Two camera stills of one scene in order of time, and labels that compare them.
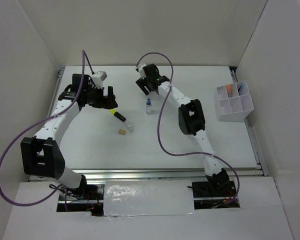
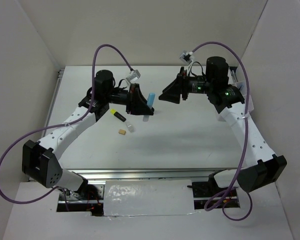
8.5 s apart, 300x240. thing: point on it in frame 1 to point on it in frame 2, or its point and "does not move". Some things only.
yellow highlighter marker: x=113 y=111 does not move
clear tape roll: x=130 y=127 does not move
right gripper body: x=148 y=81 to x=185 y=83
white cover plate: x=151 y=197 does not move
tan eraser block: x=122 y=131 does not move
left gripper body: x=95 y=97 to x=130 y=98
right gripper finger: x=144 y=86 to x=172 y=93
